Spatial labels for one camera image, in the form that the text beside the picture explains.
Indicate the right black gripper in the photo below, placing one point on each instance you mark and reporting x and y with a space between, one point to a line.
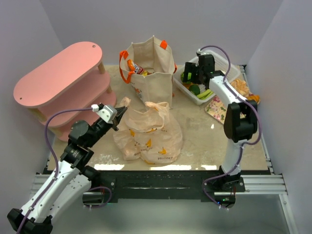
190 72

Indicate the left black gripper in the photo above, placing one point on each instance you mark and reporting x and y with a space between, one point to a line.
114 122

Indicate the green watermelon ball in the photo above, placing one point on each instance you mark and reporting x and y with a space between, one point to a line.
186 78

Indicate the orange banana print plastic bag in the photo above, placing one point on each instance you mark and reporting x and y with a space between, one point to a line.
154 136

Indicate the canvas tote bag orange handles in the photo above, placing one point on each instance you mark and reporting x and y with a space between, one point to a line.
156 57

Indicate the orange yellow snack bag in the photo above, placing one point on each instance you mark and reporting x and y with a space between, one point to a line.
136 68

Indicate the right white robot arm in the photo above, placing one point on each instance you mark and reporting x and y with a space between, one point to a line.
240 122

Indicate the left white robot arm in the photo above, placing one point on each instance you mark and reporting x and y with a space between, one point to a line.
56 178

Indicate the orange star shaped toy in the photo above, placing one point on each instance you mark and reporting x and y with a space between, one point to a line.
187 85

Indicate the dark green lime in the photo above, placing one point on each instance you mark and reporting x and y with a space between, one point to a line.
195 89

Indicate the green celery stalks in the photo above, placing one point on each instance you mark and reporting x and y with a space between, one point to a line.
205 95

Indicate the white plastic basket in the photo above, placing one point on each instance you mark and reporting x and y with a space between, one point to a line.
220 64

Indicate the floral pattern tray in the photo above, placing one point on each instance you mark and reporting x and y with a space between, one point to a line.
216 109

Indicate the orange bread toy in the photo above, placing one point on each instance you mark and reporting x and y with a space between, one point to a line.
241 87

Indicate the pink three tier shelf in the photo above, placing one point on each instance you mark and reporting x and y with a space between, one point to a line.
73 79

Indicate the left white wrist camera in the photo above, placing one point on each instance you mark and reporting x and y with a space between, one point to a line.
105 112

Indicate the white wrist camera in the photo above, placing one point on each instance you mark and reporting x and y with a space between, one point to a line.
202 51
105 112

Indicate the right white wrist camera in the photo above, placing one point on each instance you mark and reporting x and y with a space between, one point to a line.
202 51

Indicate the black base mount frame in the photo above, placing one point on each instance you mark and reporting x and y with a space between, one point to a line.
114 185

